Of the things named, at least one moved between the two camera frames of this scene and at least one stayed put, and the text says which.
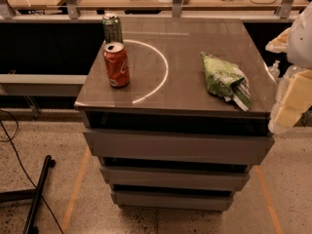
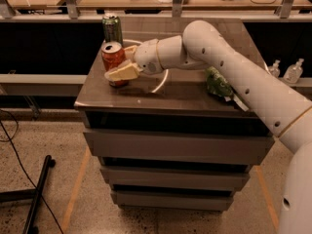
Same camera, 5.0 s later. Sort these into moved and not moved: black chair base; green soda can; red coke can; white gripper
Moved: white gripper
Not moved: red coke can; black chair base; green soda can
